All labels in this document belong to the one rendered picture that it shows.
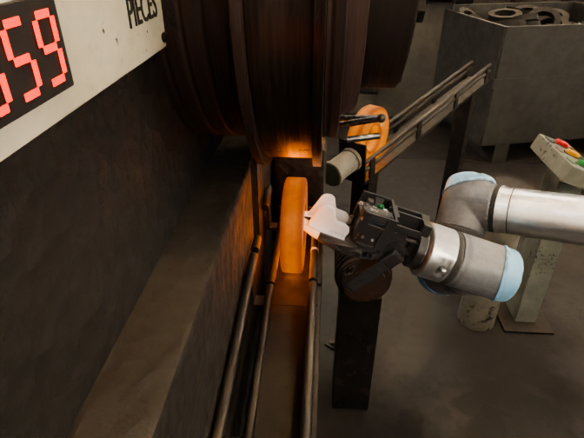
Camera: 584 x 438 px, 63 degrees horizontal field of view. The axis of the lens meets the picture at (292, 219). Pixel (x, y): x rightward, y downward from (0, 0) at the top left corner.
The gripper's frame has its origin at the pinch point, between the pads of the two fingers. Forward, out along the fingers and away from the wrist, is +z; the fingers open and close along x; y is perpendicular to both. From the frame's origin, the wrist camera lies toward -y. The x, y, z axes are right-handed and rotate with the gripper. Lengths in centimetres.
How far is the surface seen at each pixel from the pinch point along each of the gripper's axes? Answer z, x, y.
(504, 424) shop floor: -76, -20, -54
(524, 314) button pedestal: -91, -60, -44
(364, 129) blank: -12.8, -43.1, 3.5
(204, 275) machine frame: 10.3, 30.5, 9.7
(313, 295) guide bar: -4.1, 13.8, -2.5
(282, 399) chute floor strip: -3.0, 25.7, -10.1
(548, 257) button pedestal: -85, -60, -21
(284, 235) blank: 1.9, 6.9, 1.1
